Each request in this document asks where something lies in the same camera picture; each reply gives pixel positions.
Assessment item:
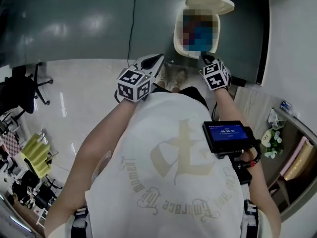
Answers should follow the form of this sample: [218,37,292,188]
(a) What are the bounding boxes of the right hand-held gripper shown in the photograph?
[199,54,232,92]

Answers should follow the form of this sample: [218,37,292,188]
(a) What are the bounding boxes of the cream trash bin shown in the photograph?
[173,7,221,60]

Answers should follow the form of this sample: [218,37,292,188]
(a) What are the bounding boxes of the blue and white small box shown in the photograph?
[280,100,293,113]

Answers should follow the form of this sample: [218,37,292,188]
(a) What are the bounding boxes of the black power cable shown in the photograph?
[127,0,153,67]

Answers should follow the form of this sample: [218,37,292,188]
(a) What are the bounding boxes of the person's black shorts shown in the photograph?
[151,85,209,109]

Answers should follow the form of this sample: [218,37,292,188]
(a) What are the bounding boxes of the checkered board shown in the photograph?
[0,130,23,156]

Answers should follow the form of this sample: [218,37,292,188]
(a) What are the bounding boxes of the black office chair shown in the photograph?
[0,61,54,114]

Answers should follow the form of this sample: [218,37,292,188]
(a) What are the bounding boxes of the black monitor mount rig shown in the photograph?
[229,145,262,186]

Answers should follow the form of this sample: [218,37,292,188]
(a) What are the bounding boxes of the person's light shoes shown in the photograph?
[158,66,189,92]

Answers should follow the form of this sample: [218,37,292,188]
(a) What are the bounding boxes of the cream trash bin lid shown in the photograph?
[185,0,235,16]

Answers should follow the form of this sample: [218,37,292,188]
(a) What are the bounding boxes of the white and blue flower bouquet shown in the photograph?
[263,129,284,159]

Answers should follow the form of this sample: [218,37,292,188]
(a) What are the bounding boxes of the wooden shelf unit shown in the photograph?
[259,88,317,222]

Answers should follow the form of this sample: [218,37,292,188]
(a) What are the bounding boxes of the clear plastic tissue bag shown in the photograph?
[267,108,287,130]

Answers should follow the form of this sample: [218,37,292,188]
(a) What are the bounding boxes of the pink flat box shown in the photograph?
[279,136,310,177]

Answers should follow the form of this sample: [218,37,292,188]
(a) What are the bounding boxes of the black monitor with blue screen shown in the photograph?
[202,120,261,160]

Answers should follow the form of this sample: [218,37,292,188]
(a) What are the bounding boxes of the black and white harness strap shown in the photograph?
[241,199,260,238]
[71,206,90,238]

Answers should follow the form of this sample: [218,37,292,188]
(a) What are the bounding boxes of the person's left forearm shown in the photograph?
[44,97,140,231]

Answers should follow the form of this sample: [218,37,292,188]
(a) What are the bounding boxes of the person's right forearm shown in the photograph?
[213,87,282,238]

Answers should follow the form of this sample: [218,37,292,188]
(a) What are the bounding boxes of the white printed t-shirt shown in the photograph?
[85,92,251,238]

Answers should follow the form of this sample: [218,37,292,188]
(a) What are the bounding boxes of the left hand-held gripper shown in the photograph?
[115,53,165,103]

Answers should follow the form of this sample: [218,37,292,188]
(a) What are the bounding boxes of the gold flat box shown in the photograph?
[283,141,317,182]

